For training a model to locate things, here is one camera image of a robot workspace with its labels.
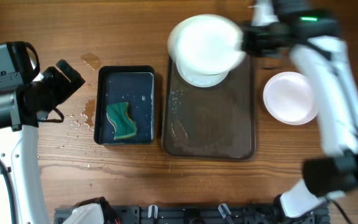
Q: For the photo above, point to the green yellow sponge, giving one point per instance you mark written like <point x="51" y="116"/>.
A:
<point x="118" y="116"/>

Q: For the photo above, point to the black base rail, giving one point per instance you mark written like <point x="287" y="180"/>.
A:
<point x="248" y="214"/>

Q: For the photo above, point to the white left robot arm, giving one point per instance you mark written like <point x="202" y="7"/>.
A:
<point x="21" y="195"/>

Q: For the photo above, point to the white plate small blue stain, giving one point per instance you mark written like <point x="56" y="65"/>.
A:
<point x="199" y="79"/>

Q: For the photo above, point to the black water tray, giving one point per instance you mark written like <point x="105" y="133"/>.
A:
<point x="132" y="84"/>

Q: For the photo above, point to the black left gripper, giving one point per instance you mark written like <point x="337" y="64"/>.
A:
<point x="63" y="83"/>

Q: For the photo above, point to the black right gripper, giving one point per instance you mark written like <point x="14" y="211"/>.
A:
<point x="250" y="40"/>

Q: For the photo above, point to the white plate large blue stain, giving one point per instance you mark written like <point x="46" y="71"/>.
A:
<point x="207" y="43"/>

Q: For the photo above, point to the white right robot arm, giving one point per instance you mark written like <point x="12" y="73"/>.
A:
<point x="318" y="50"/>

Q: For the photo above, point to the brown plastic tray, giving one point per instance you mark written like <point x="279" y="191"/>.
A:
<point x="218" y="122"/>

